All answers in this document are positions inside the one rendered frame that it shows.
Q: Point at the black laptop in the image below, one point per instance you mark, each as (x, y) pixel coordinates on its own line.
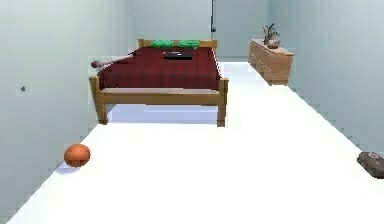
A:
(179, 55)

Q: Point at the wooden bed with red blanket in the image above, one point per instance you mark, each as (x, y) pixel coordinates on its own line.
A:
(160, 71)

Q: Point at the green pillow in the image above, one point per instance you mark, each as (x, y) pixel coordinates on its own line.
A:
(188, 43)
(162, 43)

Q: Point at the light wooden chest of drawers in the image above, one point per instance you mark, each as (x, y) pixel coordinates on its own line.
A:
(271, 63)

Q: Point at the wooden baseball bat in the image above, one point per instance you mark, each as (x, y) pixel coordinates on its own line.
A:
(111, 60)

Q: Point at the house plant in grey pot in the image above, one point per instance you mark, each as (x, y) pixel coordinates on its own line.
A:
(271, 38)

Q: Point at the orange basketball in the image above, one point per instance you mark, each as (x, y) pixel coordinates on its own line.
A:
(77, 155)

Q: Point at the dark grey flat object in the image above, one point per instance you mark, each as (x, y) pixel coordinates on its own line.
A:
(372, 163)

